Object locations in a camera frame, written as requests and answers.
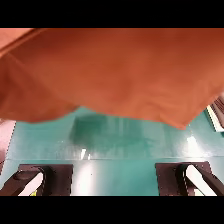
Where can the brown garment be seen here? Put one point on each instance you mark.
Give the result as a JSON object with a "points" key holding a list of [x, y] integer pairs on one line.
{"points": [[220, 106]]}

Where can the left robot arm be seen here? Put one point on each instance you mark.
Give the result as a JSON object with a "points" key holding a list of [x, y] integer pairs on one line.
{"points": [[15, 182]]}

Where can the beige garment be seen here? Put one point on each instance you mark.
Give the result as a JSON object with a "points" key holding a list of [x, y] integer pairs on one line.
{"points": [[216, 120]]}

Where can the orange T-shirt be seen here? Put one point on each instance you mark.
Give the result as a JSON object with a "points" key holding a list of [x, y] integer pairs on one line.
{"points": [[113, 70]]}

